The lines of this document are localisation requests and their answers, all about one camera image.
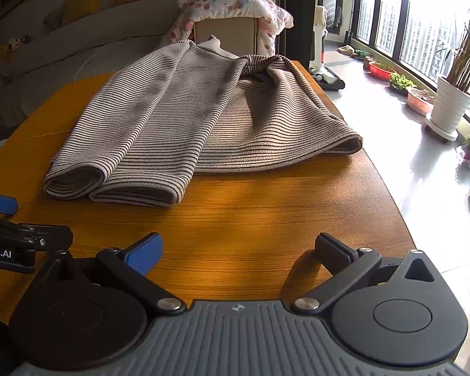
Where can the floral pink blanket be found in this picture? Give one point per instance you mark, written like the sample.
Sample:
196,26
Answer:
270,20

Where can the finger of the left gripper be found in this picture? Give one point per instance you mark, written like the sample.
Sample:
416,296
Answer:
8,205

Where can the striped brown knit sweater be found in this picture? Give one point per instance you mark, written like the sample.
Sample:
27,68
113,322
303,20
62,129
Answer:
191,108

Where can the green leafy plant tray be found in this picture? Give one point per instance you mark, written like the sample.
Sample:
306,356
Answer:
399,83

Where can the pink plant pot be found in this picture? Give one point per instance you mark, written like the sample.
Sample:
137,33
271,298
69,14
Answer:
420,101

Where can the stuffed toys on sofa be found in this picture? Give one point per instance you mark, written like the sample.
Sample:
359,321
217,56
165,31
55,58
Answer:
11,46

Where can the red plant bowl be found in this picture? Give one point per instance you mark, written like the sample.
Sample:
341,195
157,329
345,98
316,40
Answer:
380,71

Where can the white pot palm plant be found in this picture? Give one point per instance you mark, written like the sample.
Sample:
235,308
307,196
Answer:
452,96

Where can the white upright vacuum cleaner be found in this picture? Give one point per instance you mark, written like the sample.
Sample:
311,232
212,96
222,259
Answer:
325,78

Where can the beige sofa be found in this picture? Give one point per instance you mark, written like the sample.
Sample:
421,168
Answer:
99,43

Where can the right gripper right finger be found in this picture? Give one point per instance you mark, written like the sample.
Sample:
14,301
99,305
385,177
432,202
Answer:
350,269

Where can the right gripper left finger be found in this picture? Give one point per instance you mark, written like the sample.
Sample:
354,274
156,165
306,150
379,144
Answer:
127,270

